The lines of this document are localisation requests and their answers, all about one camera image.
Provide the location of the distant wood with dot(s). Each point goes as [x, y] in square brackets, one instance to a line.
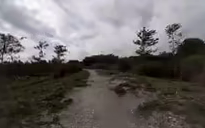
[100, 60]

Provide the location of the pale gravel path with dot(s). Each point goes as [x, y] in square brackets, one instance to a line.
[97, 104]

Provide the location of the belt of scrub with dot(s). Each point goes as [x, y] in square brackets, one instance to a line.
[156, 67]
[30, 69]

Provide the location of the grass verge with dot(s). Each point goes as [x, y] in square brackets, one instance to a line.
[30, 96]
[187, 96]

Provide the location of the dark round tree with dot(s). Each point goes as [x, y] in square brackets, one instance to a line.
[193, 47]

